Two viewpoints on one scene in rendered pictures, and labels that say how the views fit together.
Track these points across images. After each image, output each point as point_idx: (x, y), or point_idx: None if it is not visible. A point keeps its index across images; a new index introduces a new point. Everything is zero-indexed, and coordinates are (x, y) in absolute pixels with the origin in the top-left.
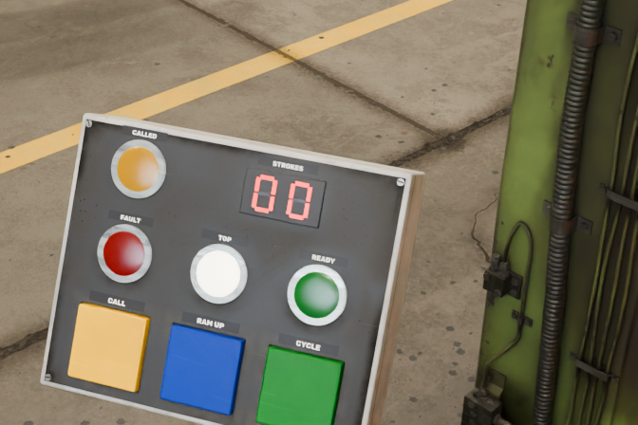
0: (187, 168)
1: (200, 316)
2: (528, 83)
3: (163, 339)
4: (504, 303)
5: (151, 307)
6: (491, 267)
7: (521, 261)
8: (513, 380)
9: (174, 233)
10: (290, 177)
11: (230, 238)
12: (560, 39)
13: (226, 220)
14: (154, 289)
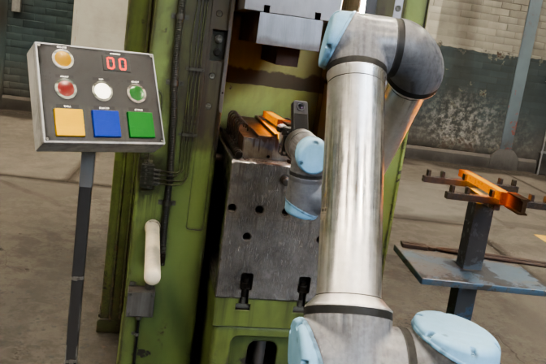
0: (80, 57)
1: (100, 106)
2: (158, 39)
3: (88, 116)
4: None
5: (81, 106)
6: None
7: None
8: (156, 154)
9: (82, 80)
10: (117, 57)
11: (102, 79)
12: (169, 22)
13: (99, 73)
14: (80, 100)
